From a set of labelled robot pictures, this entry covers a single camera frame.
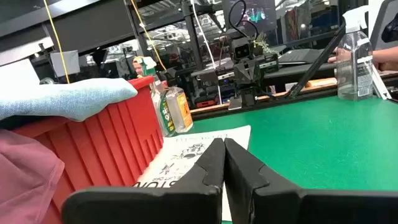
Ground yellow cable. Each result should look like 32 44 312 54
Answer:
42 0 71 84
129 0 167 72

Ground light blue jeans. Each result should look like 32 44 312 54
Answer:
0 77 138 122

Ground green-label spray bottle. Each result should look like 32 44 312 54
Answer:
141 56 177 138

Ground person's hand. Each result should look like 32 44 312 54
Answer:
327 47 352 64

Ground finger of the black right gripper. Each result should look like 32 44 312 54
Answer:
238 88 249 108
248 88 257 108

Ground dark computer monitor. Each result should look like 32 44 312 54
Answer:
229 0 278 35

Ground maroon shirt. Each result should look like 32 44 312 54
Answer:
0 129 65 224

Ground black metal rack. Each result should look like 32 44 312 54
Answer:
0 0 206 72

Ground person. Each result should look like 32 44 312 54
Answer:
132 56 146 77

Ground red plastic laundry bin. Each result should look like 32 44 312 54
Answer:
9 76 165 224

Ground black frame strut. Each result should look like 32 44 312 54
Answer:
287 24 346 100

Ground black right camera cable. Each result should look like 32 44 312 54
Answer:
228 0 259 40

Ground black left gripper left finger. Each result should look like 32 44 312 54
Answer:
61 138 226 224

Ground dark laptop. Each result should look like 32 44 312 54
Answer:
277 48 326 66

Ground green table mat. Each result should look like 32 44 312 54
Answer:
186 95 398 224

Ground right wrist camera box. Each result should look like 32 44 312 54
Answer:
230 36 254 61

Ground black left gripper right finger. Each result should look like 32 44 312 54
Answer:
224 139 398 224

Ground white cable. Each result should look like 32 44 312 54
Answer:
190 0 223 105

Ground clear spray bottle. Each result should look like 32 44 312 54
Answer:
335 5 374 101

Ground person's forearm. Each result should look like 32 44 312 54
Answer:
371 45 398 72

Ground white printed tote bag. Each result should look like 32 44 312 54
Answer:
132 125 252 222

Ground orange-label pump bottle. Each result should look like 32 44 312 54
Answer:
165 86 194 134

